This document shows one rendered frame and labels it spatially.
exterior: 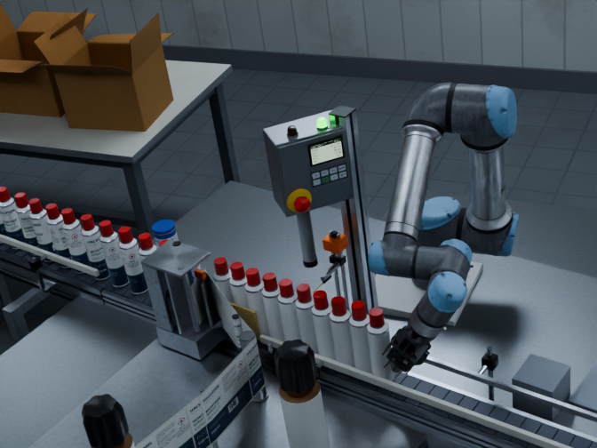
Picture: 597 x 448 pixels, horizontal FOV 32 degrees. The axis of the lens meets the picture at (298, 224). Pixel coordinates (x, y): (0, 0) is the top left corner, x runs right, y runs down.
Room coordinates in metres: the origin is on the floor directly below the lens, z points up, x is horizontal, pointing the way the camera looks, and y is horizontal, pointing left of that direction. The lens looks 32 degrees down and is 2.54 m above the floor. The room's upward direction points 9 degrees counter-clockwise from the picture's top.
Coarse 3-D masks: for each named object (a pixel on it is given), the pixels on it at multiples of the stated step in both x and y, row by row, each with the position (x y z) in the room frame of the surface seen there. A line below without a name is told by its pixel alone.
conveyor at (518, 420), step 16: (112, 288) 2.44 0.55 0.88; (128, 288) 2.43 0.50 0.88; (144, 304) 2.35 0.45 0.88; (368, 384) 1.88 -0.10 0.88; (400, 384) 1.86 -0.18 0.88; (416, 384) 1.85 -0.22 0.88; (432, 384) 1.84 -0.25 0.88; (400, 400) 1.81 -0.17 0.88; (416, 400) 1.80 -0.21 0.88; (448, 400) 1.78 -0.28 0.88; (464, 400) 1.77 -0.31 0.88; (448, 416) 1.73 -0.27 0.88; (496, 416) 1.71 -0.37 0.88; (512, 416) 1.70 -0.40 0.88; (496, 432) 1.66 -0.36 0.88; (544, 432) 1.63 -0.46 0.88; (560, 432) 1.63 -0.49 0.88
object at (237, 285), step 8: (232, 264) 2.16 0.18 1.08; (240, 264) 2.16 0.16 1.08; (232, 272) 2.15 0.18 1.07; (240, 272) 2.14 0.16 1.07; (232, 280) 2.15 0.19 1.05; (240, 280) 2.14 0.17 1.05; (232, 288) 2.14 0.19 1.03; (240, 288) 2.13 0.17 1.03; (240, 296) 2.13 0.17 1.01; (240, 304) 2.13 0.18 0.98
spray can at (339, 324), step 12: (336, 300) 1.95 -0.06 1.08; (336, 312) 1.94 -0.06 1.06; (348, 312) 1.95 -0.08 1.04; (336, 324) 1.93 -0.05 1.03; (348, 324) 1.93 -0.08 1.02; (336, 336) 1.93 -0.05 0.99; (348, 336) 1.93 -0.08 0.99; (336, 348) 1.94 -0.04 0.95; (348, 348) 1.93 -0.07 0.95; (336, 360) 1.94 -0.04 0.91; (348, 360) 1.93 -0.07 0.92
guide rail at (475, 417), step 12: (264, 336) 2.07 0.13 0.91; (324, 360) 1.95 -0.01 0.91; (348, 372) 1.90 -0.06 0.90; (360, 372) 1.88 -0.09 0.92; (384, 384) 1.83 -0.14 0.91; (396, 384) 1.82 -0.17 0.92; (408, 396) 1.79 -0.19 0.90; (420, 396) 1.77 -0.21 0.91; (432, 396) 1.76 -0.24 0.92; (444, 408) 1.73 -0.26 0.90; (456, 408) 1.71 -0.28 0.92; (480, 420) 1.67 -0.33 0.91; (492, 420) 1.66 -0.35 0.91; (504, 432) 1.64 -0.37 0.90; (516, 432) 1.62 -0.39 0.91; (528, 432) 1.61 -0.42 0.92; (540, 444) 1.58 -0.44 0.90; (552, 444) 1.56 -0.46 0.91; (564, 444) 1.56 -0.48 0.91
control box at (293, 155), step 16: (272, 128) 2.10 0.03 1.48; (304, 128) 2.08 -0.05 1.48; (336, 128) 2.06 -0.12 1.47; (272, 144) 2.04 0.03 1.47; (288, 144) 2.03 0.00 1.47; (304, 144) 2.03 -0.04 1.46; (272, 160) 2.06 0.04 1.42; (288, 160) 2.02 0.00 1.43; (304, 160) 2.03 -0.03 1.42; (336, 160) 2.05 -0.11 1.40; (272, 176) 2.09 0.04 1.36; (288, 176) 2.02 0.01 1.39; (304, 176) 2.03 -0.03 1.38; (288, 192) 2.02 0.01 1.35; (304, 192) 2.02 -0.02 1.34; (320, 192) 2.03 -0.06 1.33; (336, 192) 2.04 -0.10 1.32; (352, 192) 2.05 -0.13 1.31; (288, 208) 2.01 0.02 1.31
